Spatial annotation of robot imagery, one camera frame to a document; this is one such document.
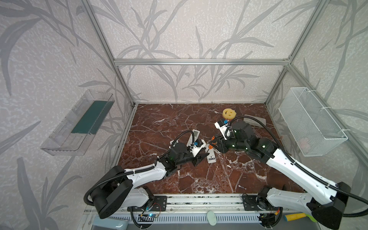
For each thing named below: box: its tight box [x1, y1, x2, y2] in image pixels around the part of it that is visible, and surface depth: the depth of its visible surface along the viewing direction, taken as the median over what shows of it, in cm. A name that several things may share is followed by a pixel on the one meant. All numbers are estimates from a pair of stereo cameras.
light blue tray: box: [91, 214, 129, 230], surface depth 68 cm
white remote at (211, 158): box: [205, 143, 217, 164], surface depth 91 cm
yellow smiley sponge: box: [222, 108, 237, 120], surface depth 113 cm
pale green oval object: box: [207, 210, 218, 226], surface depth 69 cm
